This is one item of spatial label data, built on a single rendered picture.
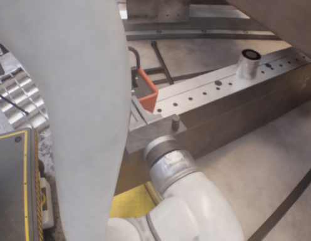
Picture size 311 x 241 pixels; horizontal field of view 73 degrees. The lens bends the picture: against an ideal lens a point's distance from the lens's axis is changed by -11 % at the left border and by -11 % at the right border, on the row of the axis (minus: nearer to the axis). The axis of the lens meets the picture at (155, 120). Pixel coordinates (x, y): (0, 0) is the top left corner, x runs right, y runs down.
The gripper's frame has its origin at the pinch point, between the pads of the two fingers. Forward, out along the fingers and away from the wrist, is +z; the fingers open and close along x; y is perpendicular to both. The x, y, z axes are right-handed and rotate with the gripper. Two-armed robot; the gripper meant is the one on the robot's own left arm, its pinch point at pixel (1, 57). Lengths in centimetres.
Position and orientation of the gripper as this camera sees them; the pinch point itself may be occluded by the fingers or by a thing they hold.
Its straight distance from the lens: 86.3
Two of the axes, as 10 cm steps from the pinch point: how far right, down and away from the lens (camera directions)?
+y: 9.5, -2.4, 2.0
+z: 0.0, 6.4, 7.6
